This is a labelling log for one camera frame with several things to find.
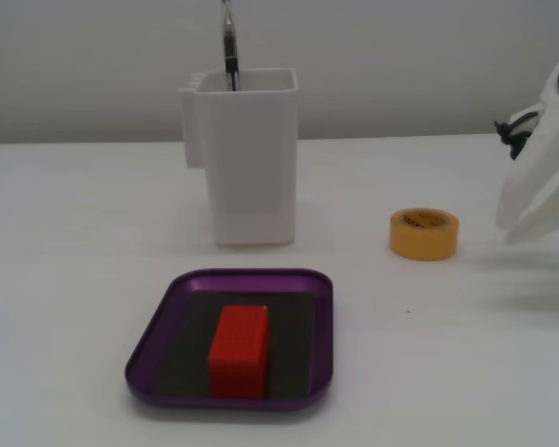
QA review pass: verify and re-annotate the red ribbed block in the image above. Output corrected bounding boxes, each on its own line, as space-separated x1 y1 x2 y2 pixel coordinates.
207 305 270 400

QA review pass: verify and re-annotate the purple metal tray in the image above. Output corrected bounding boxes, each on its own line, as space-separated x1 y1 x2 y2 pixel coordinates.
124 267 334 412

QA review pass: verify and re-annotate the black silver pen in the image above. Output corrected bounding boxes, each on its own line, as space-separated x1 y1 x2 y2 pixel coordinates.
219 0 241 92

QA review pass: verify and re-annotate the yellow tape roll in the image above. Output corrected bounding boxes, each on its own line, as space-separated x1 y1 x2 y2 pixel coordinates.
389 207 459 262

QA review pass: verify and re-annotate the white plastic pen holder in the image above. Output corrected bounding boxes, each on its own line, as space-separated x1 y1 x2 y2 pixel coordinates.
177 67 301 247

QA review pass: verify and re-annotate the black cable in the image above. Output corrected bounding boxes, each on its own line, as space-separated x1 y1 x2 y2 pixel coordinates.
493 110 541 162

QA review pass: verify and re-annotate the black tray mat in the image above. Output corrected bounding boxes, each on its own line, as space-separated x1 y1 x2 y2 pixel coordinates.
153 291 316 400

